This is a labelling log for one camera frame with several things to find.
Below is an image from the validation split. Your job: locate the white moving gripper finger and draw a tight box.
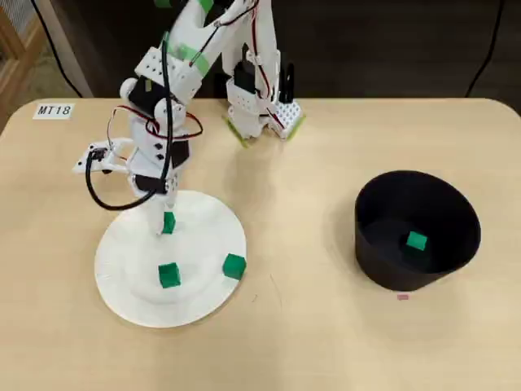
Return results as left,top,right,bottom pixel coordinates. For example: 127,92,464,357
164,172,181,213

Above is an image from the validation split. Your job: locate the white fixed gripper finger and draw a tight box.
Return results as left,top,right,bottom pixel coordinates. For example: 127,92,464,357
147,193,167,238

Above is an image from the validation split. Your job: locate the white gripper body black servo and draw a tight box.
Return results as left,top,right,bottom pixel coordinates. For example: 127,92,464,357
129,115,193,193

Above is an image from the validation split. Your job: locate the white paper plate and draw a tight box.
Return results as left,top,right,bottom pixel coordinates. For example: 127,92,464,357
94,189,248,329

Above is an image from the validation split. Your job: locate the black round pot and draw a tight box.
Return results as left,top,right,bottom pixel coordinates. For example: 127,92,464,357
353,169,484,293

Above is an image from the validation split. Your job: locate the white MT18 label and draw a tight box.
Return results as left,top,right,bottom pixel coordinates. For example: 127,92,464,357
31,102,76,120

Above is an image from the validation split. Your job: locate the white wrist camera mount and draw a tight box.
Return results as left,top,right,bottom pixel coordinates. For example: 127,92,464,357
72,137,136,177

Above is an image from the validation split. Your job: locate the thin black power cable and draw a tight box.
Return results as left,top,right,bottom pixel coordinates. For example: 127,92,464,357
31,0,85,98
466,0,504,98

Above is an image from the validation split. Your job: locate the grey metal post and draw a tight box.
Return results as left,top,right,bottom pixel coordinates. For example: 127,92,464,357
34,0,94,99

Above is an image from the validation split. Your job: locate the light wooden furniture frame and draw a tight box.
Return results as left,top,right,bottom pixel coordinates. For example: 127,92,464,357
0,7,44,121

